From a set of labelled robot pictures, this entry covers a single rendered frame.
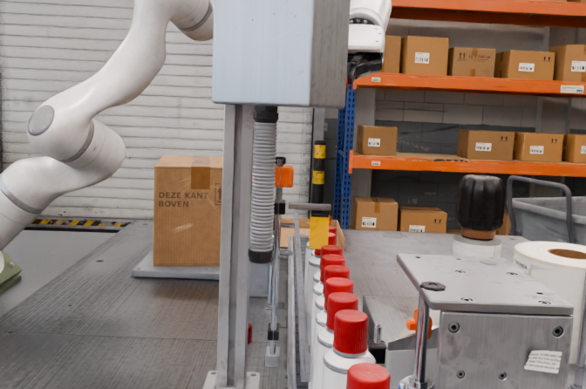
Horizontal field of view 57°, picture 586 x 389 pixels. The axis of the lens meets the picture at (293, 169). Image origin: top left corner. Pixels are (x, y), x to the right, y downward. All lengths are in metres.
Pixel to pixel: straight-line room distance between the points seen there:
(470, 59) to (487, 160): 0.88
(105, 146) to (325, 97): 0.68
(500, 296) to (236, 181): 0.49
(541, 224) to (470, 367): 2.91
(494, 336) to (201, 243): 1.12
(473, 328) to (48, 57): 5.40
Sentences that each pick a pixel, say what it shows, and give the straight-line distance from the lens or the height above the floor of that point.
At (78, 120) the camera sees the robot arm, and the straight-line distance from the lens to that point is 1.22.
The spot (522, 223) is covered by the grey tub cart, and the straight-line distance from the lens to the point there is 3.46.
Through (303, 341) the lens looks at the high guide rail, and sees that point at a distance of 0.79.
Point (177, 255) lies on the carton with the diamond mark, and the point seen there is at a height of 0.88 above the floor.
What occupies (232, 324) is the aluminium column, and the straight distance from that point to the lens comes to 0.90.
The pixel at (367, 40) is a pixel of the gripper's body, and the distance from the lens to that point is 0.90.
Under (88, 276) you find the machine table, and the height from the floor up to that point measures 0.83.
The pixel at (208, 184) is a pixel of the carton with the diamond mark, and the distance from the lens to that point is 1.46.
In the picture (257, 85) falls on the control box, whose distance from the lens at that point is 0.74.
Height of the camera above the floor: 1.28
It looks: 6 degrees down
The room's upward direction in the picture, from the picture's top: 2 degrees clockwise
